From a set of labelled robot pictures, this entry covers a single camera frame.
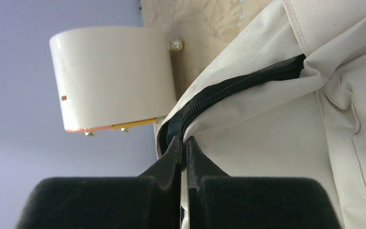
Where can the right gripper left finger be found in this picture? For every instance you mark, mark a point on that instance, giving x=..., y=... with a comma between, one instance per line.
x=148, y=201

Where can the beige canvas student backpack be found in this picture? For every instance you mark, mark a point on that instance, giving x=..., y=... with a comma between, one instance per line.
x=287, y=98

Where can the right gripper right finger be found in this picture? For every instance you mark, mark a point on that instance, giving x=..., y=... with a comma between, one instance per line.
x=217, y=200

